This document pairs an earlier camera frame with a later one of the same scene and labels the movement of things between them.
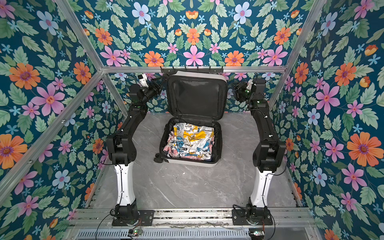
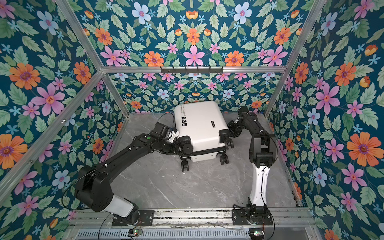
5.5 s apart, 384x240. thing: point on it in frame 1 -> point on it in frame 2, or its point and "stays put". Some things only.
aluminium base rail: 288,218 stays put
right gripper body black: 244,93 -> 235,128
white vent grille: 165,234 stays put
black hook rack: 192,71 stays put
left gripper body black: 146,92 -> 168,147
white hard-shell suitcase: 196,97 -> 204,134
